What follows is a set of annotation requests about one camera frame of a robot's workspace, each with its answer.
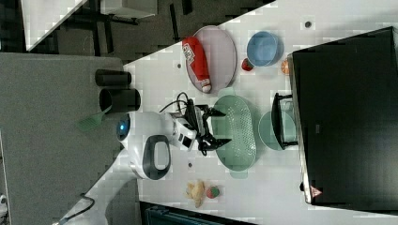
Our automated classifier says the mint green oval strainer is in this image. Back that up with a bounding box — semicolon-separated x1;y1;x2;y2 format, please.
211;87;257;179

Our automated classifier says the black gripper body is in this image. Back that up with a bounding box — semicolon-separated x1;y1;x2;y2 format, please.
184;98;216;156

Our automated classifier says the green plastic spatula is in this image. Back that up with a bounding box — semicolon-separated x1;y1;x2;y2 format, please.
76;106;112;132

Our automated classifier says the blue bowl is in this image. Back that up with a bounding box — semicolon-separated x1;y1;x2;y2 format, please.
247;31;283;68

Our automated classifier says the black round pot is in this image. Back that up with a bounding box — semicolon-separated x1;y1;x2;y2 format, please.
99;88;141;113

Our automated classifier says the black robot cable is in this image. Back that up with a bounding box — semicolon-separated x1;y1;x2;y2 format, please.
159;91;190;114

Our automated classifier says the toy orange slice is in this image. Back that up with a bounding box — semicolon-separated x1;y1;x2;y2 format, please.
281;59;289;75

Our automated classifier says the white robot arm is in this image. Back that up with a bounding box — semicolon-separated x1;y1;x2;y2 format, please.
53;99;229;225

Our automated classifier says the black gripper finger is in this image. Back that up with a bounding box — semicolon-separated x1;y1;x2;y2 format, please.
207;107;225;117
209;138;231;150

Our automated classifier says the red plush ketchup bottle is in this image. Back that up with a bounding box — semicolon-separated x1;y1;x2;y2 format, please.
182;37;212;93

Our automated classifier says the mint green cup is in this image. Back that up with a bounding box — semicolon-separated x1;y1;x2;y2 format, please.
258;112;298;151

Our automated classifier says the black cylinder container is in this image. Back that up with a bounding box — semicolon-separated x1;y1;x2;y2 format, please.
95;69;131;86

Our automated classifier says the red toy strawberry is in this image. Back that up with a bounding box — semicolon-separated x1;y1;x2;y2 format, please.
241;58;253;71

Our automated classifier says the black silver toaster oven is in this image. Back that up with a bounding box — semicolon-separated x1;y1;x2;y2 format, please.
287;27;398;215

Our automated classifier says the round grey plate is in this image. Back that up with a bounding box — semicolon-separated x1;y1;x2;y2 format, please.
186;25;237;94

